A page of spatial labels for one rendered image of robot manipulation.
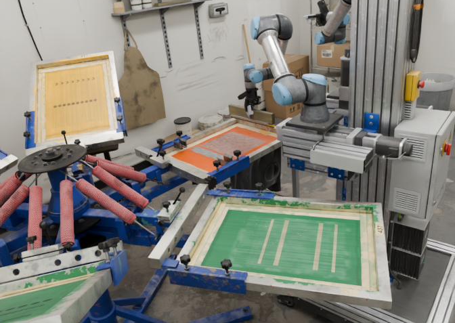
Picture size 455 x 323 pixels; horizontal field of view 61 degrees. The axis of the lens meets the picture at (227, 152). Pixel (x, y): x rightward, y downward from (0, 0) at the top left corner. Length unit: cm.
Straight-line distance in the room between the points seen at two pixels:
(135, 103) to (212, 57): 125
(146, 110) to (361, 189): 282
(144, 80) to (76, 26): 87
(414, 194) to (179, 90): 326
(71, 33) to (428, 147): 322
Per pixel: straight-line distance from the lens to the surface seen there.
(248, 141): 262
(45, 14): 400
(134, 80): 436
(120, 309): 246
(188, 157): 249
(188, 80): 482
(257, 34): 214
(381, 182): 224
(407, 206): 220
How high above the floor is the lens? 199
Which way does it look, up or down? 25 degrees down
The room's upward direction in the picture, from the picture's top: 7 degrees counter-clockwise
